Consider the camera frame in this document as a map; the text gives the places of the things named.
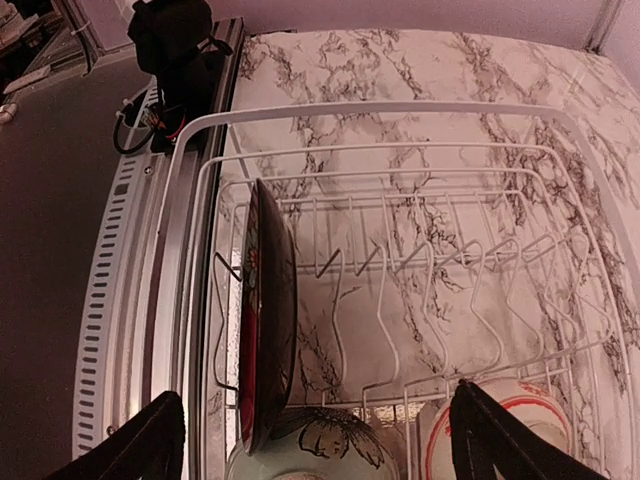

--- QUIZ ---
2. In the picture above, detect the white wire dish rack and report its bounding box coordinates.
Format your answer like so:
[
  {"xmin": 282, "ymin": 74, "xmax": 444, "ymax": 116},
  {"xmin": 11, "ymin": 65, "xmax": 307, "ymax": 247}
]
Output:
[{"xmin": 175, "ymin": 101, "xmax": 639, "ymax": 479}]

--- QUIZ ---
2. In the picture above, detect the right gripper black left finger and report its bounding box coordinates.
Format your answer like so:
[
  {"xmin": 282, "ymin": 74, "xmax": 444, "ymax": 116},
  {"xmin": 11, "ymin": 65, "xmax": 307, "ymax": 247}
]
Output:
[{"xmin": 48, "ymin": 391, "xmax": 185, "ymax": 480}]

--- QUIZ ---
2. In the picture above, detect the white red patterned teacup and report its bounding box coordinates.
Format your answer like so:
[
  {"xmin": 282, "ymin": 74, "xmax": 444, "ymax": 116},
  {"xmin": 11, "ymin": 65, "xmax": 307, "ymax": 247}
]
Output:
[{"xmin": 421, "ymin": 378, "xmax": 577, "ymax": 479}]

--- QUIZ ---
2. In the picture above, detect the red floral small plate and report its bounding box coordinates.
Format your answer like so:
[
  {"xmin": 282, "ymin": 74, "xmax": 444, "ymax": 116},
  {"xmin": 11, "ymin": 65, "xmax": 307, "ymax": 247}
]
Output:
[{"xmin": 239, "ymin": 179, "xmax": 298, "ymax": 455}]

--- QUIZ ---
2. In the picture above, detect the pale green ceramic bowl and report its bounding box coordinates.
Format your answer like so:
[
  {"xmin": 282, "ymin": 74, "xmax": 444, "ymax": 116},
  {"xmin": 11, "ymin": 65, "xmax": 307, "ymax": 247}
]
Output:
[{"xmin": 225, "ymin": 407, "xmax": 400, "ymax": 479}]

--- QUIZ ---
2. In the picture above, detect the left aluminium frame post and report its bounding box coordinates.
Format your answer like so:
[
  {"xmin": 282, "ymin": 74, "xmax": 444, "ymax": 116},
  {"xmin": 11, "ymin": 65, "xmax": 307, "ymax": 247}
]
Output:
[{"xmin": 582, "ymin": 0, "xmax": 625, "ymax": 54}]

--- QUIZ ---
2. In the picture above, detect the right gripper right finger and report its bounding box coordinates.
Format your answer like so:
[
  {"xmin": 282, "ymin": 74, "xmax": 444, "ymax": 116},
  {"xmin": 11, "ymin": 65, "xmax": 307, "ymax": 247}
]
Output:
[{"xmin": 449, "ymin": 380, "xmax": 603, "ymax": 480}]

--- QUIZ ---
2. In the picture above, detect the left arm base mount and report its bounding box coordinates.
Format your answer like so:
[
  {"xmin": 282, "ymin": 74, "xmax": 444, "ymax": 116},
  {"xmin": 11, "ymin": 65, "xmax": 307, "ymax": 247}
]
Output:
[{"xmin": 113, "ymin": 1, "xmax": 234, "ymax": 155}]

